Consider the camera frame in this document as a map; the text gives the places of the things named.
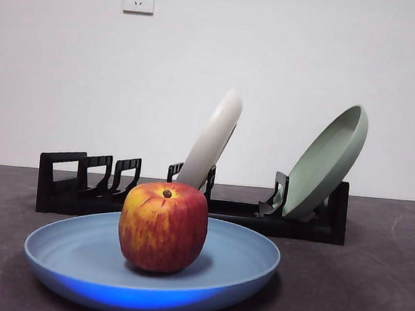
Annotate red yellow apple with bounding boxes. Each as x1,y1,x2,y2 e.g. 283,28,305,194
114,177,212,278

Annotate blue plate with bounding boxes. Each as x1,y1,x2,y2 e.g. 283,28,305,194
18,200,285,311

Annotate white plate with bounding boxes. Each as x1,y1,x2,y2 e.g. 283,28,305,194
174,83,245,194

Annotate black plate rack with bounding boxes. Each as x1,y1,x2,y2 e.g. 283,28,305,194
34,147,351,246

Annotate green plate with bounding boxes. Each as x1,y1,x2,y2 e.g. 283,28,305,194
281,99,371,226

